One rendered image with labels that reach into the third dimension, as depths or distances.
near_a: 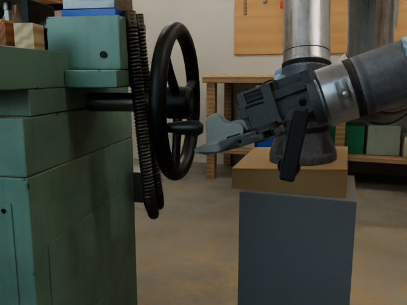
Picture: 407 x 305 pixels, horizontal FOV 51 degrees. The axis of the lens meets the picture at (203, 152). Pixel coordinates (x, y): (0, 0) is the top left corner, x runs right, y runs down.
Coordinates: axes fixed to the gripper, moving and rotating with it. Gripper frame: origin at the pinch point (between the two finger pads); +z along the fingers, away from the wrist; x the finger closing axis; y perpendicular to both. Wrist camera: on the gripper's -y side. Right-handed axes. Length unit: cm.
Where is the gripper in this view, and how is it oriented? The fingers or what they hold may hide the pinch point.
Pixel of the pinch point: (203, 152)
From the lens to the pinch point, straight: 69.7
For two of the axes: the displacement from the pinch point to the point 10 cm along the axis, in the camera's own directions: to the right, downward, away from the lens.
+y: -3.4, -9.4, -1.1
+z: -9.2, 3.0, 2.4
